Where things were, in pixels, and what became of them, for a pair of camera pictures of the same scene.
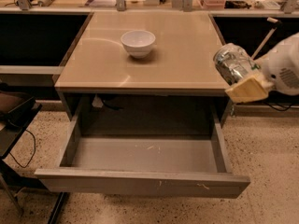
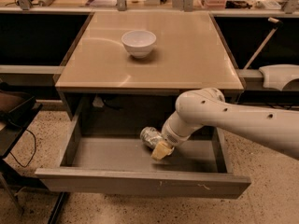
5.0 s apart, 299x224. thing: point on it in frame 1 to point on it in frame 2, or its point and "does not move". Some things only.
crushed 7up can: x=234 y=64 to x=149 y=136
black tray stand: x=16 y=109 does not move
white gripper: x=281 y=74 to x=169 y=136
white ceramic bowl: x=138 y=43 does not move
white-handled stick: x=263 y=44 does not move
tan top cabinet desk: x=144 y=66 does not move
